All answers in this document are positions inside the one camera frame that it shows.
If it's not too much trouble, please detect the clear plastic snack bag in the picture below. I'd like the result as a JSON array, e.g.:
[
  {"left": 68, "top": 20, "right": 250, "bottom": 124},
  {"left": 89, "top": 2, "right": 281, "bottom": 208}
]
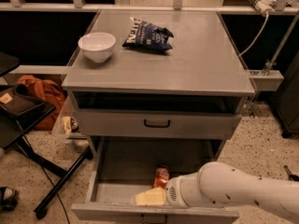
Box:
[{"left": 52, "top": 98, "right": 80, "bottom": 139}]

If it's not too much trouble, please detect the blue chip bag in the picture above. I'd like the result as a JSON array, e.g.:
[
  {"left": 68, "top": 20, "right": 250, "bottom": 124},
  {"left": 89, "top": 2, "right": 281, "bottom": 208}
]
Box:
[{"left": 122, "top": 18, "right": 174, "bottom": 52}]

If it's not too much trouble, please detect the grey drawer cabinet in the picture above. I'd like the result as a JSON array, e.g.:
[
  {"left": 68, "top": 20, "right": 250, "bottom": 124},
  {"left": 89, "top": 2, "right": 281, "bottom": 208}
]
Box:
[{"left": 63, "top": 10, "right": 254, "bottom": 156}]

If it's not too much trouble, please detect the thin black floor cable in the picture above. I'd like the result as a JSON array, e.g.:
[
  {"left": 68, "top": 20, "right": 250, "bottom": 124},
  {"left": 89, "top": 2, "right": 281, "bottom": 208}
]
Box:
[{"left": 18, "top": 121, "right": 71, "bottom": 224}]

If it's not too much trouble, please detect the white power cable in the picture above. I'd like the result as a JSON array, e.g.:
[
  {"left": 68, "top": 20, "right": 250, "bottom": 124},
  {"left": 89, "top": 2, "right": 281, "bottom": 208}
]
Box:
[{"left": 237, "top": 11, "right": 270, "bottom": 58}]

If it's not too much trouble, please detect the grey open bottom drawer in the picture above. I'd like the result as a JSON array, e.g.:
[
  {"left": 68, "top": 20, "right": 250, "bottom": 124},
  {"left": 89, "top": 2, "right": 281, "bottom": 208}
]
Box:
[{"left": 72, "top": 137, "right": 239, "bottom": 224}]

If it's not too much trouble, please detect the white bowl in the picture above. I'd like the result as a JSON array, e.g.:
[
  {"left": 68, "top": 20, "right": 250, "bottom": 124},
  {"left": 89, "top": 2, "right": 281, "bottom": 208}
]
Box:
[{"left": 78, "top": 32, "right": 116, "bottom": 63}]

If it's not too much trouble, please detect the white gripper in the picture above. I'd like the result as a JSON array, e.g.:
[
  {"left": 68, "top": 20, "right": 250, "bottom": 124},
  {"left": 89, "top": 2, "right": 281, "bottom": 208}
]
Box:
[{"left": 131, "top": 173, "right": 203, "bottom": 208}]

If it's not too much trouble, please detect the black sandal foot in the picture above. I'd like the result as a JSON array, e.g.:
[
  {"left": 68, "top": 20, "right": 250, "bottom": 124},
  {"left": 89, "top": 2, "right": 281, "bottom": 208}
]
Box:
[{"left": 0, "top": 187, "right": 17, "bottom": 211}]

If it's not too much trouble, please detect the white power strip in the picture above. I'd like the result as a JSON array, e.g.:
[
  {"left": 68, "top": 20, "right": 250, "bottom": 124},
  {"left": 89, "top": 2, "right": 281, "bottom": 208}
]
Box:
[{"left": 248, "top": 0, "right": 276, "bottom": 16}]

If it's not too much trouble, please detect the black floor tool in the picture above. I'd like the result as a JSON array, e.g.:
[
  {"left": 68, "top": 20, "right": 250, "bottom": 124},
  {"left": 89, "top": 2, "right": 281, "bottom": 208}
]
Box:
[{"left": 283, "top": 165, "right": 299, "bottom": 182}]

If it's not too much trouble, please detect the grey middle drawer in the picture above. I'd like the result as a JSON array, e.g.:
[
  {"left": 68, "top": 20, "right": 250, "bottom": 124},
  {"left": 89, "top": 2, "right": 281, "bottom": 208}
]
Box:
[{"left": 75, "top": 109, "right": 241, "bottom": 140}]

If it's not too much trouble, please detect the black folding chair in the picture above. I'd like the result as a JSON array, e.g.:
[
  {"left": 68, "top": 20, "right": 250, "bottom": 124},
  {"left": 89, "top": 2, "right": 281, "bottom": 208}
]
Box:
[{"left": 0, "top": 51, "right": 93, "bottom": 220}]

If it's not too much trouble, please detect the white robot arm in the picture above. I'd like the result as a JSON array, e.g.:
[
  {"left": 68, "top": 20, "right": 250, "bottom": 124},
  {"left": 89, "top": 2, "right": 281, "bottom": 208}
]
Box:
[{"left": 132, "top": 161, "right": 299, "bottom": 223}]

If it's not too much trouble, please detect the red coke can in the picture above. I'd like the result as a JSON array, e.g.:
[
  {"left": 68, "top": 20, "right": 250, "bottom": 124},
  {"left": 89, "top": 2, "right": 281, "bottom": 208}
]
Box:
[{"left": 152, "top": 165, "right": 170, "bottom": 189}]

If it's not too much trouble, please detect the orange backpack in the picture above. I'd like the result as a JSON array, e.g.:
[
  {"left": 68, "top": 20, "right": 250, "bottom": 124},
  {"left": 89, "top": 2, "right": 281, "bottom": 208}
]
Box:
[{"left": 17, "top": 75, "right": 66, "bottom": 131}]

